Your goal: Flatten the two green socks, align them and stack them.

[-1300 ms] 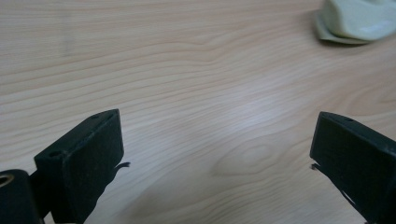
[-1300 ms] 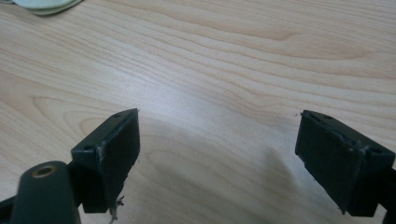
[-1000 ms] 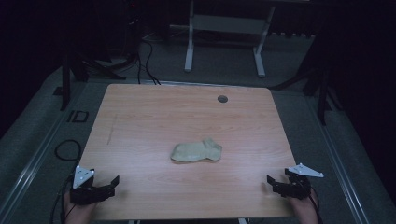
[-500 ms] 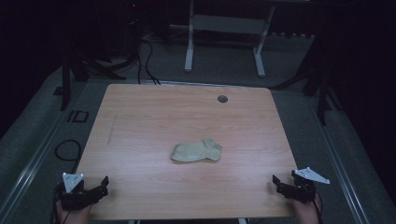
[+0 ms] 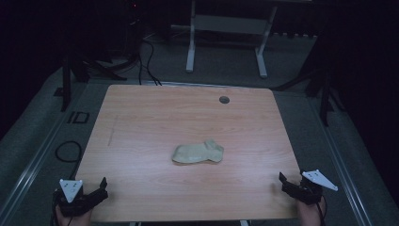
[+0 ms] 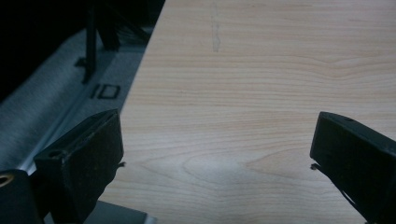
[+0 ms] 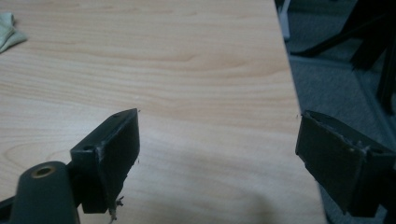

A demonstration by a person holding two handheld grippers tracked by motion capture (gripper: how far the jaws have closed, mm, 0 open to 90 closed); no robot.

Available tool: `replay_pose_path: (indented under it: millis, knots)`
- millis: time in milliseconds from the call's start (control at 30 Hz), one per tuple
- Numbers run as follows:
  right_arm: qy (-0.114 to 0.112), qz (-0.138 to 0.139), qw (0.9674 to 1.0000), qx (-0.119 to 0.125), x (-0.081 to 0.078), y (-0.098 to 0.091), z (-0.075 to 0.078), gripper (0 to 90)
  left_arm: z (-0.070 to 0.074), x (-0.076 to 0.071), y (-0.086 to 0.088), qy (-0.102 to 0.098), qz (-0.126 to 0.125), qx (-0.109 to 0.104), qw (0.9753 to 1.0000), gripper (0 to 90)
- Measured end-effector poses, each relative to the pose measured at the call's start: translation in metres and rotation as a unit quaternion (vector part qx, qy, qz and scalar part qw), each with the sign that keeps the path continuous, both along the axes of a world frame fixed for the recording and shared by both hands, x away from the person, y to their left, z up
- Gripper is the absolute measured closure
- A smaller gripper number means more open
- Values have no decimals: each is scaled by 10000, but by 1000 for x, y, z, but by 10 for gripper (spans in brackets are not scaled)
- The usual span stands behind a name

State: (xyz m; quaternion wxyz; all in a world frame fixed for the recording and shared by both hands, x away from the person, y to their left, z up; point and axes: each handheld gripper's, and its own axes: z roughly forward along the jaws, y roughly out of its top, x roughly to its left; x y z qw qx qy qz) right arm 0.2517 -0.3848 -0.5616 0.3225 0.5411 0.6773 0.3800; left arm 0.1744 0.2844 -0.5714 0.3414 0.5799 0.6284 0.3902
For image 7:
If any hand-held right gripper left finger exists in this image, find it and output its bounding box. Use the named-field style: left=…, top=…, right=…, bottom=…
left=69, top=107, right=141, bottom=217

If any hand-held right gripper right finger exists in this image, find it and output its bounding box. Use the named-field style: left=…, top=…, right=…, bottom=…
left=294, top=109, right=396, bottom=218

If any beige cloth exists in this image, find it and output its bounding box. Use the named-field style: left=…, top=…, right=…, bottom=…
left=0, top=11, right=28, bottom=54

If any white metal desk frame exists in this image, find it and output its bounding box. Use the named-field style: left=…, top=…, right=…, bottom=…
left=276, top=0, right=292, bottom=42

